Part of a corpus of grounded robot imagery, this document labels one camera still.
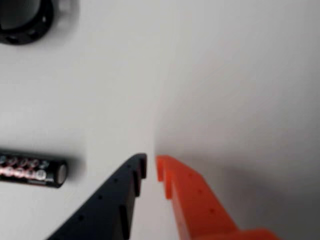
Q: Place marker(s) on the black aa battery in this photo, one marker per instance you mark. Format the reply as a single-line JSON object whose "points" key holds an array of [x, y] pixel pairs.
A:
{"points": [[30, 170]]}

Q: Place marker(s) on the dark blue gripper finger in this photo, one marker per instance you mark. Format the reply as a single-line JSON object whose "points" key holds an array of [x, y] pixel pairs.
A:
{"points": [[105, 207]]}

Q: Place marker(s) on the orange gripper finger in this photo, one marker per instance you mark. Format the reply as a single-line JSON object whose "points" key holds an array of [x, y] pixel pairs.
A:
{"points": [[200, 207]]}

